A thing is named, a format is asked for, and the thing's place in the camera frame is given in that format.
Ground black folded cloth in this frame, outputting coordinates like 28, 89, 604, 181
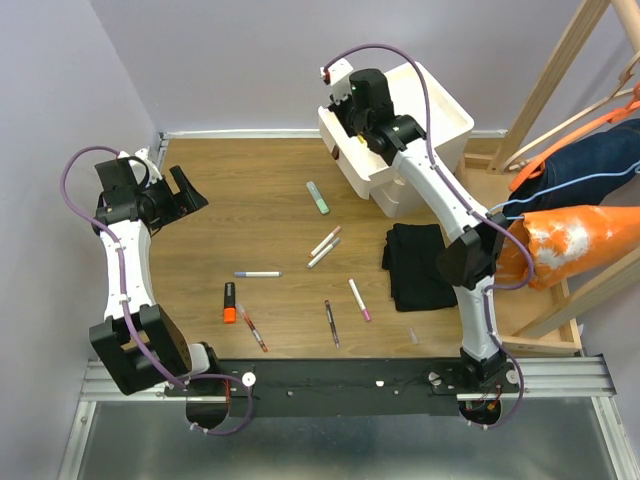
382, 223, 457, 312

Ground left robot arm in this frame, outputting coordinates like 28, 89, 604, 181
89, 149, 222, 395

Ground red pen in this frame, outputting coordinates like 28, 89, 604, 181
236, 303, 268, 353

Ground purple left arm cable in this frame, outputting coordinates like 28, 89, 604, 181
59, 145, 256, 437

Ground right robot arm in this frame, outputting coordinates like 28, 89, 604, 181
318, 59, 507, 392

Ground black mounting base bar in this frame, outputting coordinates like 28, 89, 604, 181
164, 357, 524, 419

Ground dark blue jeans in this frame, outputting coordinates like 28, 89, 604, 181
501, 119, 639, 219

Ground orange white garment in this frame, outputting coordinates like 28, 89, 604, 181
509, 205, 639, 290

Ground small clear tube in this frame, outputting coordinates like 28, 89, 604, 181
407, 327, 419, 345

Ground white drawer cabinet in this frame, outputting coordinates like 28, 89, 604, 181
369, 60, 475, 219

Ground wooden clothes rack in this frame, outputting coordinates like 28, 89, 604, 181
487, 1, 639, 356

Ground beige tip marker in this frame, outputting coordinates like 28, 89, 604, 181
309, 226, 342, 258

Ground white top drawer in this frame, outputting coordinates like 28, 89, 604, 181
317, 106, 399, 199

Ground pink tip marker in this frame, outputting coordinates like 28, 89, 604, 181
348, 278, 371, 322

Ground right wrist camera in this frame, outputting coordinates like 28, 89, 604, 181
320, 58, 353, 105

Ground orange hanger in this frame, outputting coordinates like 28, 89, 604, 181
509, 84, 639, 192

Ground wooden hanger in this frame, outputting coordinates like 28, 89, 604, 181
500, 53, 639, 173

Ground dark purple pen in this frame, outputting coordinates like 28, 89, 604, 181
324, 299, 340, 349

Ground green grey highlighter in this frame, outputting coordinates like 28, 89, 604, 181
306, 181, 330, 215

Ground orange black highlighter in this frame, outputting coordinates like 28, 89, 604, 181
223, 282, 237, 324

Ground light blue wire hanger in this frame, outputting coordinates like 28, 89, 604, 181
491, 159, 639, 220

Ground grey tip marker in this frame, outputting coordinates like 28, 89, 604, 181
306, 237, 341, 269

